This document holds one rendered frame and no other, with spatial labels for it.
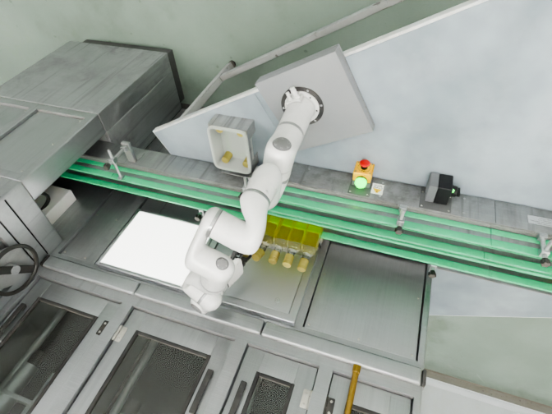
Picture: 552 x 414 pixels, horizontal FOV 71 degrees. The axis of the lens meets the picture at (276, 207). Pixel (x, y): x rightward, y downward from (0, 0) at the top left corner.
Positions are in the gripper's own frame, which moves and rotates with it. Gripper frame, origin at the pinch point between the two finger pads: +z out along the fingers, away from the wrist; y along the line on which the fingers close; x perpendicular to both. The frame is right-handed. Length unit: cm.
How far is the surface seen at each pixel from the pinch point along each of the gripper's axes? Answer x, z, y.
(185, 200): 43.1, 10.4, -3.3
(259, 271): -4.2, 2.3, -12.5
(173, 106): 112, 71, -9
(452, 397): -129, 131, -310
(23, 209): 83, -37, 12
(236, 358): -17.8, -30.9, -14.7
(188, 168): 48, 21, 6
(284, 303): -20.9, -4.5, -12.3
